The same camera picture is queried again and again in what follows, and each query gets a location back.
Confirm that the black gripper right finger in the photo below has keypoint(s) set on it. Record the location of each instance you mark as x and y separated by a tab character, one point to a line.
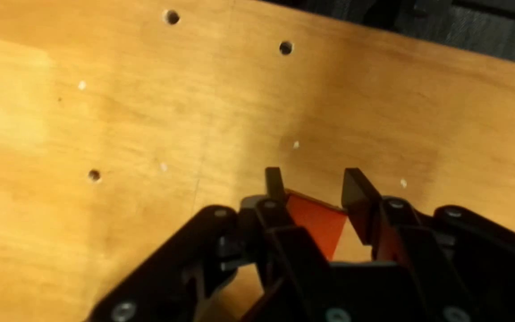
465	256

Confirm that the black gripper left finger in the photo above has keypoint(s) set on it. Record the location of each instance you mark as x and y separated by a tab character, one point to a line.
209	268

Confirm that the red rectangular block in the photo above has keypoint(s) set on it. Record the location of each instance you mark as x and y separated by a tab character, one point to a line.
316	224

